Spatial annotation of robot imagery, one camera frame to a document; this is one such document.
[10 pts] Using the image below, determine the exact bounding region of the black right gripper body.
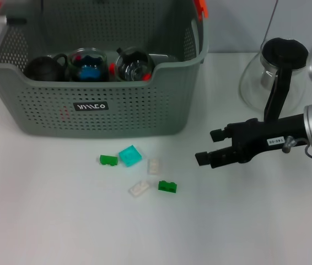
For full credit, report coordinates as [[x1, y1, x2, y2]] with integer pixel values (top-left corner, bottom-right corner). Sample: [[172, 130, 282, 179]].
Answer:
[[225, 112, 309, 166]]

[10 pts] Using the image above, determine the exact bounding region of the white toy plate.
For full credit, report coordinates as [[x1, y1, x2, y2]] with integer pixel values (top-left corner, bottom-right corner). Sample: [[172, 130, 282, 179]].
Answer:
[[147, 158, 164, 176], [130, 179, 150, 197]]

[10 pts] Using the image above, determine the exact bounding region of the right wrist plug cable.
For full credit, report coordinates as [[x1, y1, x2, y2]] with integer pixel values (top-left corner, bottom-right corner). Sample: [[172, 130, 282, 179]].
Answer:
[[282, 136, 312, 163]]

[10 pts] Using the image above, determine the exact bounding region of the clear cyan toy tile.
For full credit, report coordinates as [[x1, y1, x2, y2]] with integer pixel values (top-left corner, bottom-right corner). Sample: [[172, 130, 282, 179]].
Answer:
[[119, 145, 143, 168]]

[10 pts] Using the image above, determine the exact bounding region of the wrist plug cable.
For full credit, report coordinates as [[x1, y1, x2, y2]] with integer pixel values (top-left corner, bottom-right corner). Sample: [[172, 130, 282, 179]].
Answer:
[[0, 15, 28, 28], [282, 136, 312, 163]]

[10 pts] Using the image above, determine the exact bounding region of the glass teacup black holder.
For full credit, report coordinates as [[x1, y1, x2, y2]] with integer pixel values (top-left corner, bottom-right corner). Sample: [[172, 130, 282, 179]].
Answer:
[[67, 47, 109, 83], [112, 47, 156, 82]]

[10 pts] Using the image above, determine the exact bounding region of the glass teapot black handle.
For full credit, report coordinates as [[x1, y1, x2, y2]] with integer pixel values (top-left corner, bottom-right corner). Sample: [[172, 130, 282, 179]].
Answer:
[[238, 37, 311, 122]]

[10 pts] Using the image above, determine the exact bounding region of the green toy brick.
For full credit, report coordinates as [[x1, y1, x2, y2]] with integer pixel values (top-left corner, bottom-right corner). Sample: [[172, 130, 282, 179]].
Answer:
[[100, 154, 119, 166], [158, 180, 179, 193]]

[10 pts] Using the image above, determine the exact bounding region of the blue toy tile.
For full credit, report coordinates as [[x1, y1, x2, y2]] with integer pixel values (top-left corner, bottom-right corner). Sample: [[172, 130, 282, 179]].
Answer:
[[79, 66, 102, 81]]

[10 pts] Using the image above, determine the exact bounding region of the dark clay teapot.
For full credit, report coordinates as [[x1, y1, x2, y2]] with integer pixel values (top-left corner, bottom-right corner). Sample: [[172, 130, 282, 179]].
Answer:
[[24, 52, 69, 82]]

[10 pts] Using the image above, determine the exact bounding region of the left wrist plug cable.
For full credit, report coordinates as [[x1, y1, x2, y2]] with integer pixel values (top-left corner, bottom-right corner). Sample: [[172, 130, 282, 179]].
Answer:
[[0, 15, 28, 28]]

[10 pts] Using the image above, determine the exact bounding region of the thin grey background cable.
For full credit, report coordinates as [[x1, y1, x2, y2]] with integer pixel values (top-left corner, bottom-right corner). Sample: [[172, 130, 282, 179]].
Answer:
[[265, 0, 279, 42]]

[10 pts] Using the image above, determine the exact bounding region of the grey perforated storage bin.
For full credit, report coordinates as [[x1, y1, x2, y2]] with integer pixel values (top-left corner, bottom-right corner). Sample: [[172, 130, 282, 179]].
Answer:
[[0, 0, 209, 139]]

